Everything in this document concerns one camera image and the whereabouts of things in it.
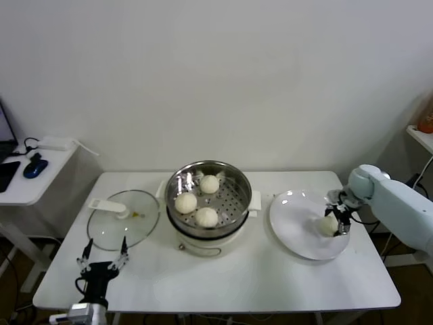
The orange object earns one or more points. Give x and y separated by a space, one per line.
427 122

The stainless steel steamer basket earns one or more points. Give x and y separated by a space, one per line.
233 203

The black laptop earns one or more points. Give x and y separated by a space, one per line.
5 128

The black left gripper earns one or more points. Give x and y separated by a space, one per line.
97 276

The white stand foot bar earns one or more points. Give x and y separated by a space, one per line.
411 261

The white electric cooker base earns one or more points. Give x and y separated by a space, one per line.
203 245

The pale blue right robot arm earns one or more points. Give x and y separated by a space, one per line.
399 206

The white round plate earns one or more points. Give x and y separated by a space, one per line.
291 216

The white steamed baozi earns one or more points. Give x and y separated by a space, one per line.
209 184
327 227
186 203
207 217

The white side table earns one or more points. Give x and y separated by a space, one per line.
20 198

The white power adapter box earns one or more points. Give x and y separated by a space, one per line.
55 144

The black flat phone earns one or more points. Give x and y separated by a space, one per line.
7 176

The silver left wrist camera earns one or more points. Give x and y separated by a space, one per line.
81 311

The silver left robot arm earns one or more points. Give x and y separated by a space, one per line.
99 315

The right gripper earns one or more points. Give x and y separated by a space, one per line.
343 203

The blue computer mouse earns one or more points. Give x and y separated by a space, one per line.
35 169

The small black clip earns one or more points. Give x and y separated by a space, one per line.
35 157

